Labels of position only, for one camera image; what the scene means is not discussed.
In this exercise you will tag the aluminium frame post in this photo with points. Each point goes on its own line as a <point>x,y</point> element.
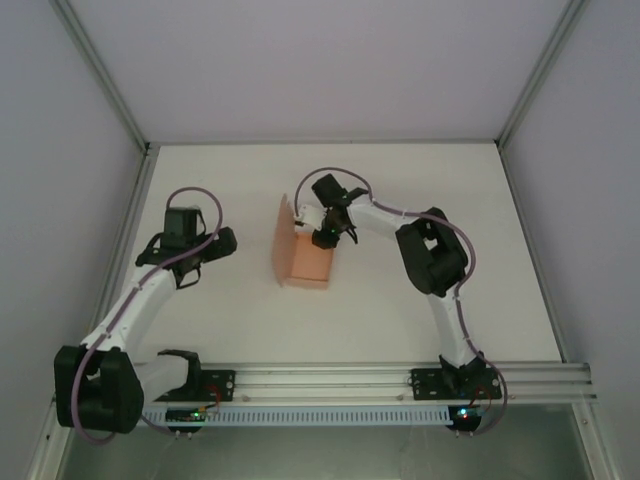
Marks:
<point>100,75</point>
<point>545,75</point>

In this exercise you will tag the grey lower metal panel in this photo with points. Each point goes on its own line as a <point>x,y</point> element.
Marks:
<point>320,452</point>

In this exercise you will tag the aluminium table side rail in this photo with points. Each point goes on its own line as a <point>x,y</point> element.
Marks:
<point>120,260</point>
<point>535,250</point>

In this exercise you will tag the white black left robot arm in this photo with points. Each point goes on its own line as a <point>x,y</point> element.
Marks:
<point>100,385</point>

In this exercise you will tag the pink cardboard paper box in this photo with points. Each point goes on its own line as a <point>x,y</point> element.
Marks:
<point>310,262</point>

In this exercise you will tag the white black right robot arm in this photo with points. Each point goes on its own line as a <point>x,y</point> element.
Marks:
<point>432,255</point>

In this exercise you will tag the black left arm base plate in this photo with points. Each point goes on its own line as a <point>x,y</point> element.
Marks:
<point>220,385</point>

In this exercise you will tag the aluminium mounting rail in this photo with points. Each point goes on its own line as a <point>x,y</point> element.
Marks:
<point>320,380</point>

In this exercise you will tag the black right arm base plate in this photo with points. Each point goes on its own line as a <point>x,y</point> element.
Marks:
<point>427,384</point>

